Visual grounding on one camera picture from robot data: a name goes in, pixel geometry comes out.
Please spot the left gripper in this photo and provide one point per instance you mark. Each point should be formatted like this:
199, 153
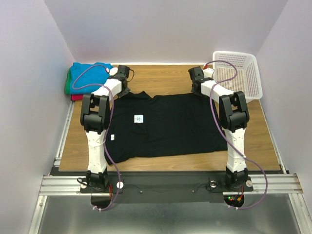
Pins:
124, 93

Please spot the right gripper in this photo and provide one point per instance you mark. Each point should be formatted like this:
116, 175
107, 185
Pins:
195, 88

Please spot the black t shirt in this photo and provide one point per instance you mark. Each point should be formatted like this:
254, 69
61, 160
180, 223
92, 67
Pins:
170, 125

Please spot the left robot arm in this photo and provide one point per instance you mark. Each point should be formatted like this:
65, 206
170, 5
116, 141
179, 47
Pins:
95, 117

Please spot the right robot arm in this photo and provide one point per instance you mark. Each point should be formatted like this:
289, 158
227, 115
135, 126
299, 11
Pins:
232, 121

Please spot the blue folded t shirt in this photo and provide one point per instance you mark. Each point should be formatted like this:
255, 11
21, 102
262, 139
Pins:
87, 78

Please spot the white plastic basket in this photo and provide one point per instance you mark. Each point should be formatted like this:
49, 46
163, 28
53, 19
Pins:
238, 71

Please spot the red folded t shirt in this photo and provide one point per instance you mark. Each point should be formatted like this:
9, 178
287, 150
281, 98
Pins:
76, 97

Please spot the green folded t shirt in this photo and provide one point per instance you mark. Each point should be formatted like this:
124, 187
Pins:
68, 83

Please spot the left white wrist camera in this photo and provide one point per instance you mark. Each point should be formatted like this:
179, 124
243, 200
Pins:
112, 71

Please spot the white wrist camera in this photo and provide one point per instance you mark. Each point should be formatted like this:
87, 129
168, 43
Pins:
112, 71
208, 72

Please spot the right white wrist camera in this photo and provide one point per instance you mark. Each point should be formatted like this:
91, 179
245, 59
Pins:
208, 72

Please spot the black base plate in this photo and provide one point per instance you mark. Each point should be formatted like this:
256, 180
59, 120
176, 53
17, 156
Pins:
161, 187

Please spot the aluminium frame rail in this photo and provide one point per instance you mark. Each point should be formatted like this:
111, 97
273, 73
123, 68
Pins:
277, 184

